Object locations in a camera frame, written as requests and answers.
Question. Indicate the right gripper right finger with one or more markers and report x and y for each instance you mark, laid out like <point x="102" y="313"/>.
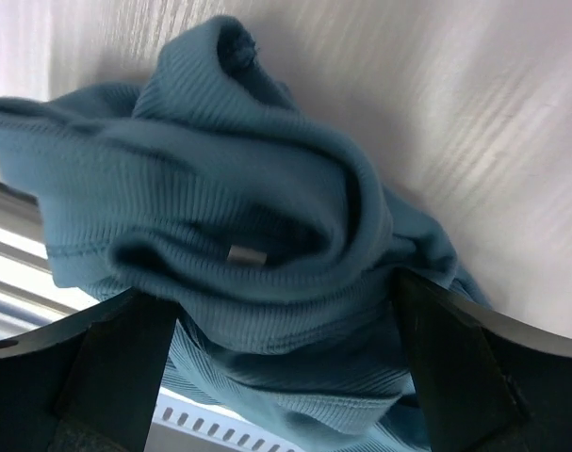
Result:
<point x="484" y="381"/>

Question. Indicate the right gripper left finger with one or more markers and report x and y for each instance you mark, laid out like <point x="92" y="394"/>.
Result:
<point x="88" y="382"/>

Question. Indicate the blue tank top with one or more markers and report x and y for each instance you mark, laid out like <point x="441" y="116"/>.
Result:
<point x="208" y="186"/>

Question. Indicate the slotted cable duct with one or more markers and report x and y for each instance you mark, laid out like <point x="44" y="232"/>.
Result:
<point x="215" y="424"/>

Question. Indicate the aluminium mounting rail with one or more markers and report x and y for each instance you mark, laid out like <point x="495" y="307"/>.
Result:
<point x="29" y="298"/>

